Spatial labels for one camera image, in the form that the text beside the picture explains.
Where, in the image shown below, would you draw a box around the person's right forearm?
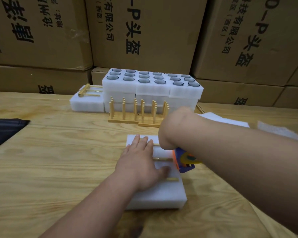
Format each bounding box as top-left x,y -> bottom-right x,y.
186,110 -> 298,236

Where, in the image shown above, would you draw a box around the foam package with rack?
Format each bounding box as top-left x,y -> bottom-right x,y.
126,134 -> 187,204

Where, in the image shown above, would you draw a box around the person's right hand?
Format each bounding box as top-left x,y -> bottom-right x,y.
158,107 -> 197,151

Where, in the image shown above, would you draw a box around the person's left forearm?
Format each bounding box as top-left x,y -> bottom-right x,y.
40,173 -> 140,238

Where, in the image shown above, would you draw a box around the person's left hand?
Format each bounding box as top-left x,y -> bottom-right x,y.
114,135 -> 171,192

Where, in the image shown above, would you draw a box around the wooden peg rack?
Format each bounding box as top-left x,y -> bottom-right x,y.
78,84 -> 103,98
153,156 -> 179,182

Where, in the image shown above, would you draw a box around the clear plastic wrap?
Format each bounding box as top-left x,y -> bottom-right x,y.
257,121 -> 298,143

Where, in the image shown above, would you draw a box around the black plastic bags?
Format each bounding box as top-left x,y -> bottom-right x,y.
0,118 -> 30,153

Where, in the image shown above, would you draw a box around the stack of brown cardboard boxes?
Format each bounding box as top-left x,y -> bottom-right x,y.
0,0 -> 298,108

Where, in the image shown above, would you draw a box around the orange and blue tape dispenser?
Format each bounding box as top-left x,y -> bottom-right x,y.
172,148 -> 202,173

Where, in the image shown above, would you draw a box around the pile of white foam sheets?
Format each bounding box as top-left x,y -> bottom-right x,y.
196,112 -> 250,128

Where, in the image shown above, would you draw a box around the stack of white foam trays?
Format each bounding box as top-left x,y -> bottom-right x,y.
102,68 -> 205,114

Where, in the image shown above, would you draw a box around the row of wooden peg racks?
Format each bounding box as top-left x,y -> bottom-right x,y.
108,98 -> 171,128

